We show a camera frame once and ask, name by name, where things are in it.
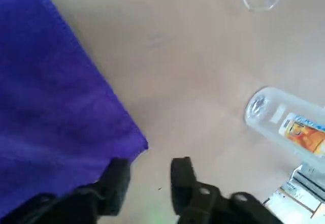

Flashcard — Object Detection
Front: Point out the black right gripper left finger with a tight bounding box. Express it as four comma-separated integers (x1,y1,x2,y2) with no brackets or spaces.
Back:
0,157,132,224

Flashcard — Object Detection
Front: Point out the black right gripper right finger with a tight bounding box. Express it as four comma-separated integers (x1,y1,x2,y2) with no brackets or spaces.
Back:
170,156,285,224

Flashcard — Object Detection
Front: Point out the purple microfibre towel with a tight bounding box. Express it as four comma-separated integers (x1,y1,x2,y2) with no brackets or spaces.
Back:
0,0,149,217

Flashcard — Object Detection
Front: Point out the clear plastic bottle blue cap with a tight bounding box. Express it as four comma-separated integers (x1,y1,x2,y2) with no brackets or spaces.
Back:
244,86,325,169

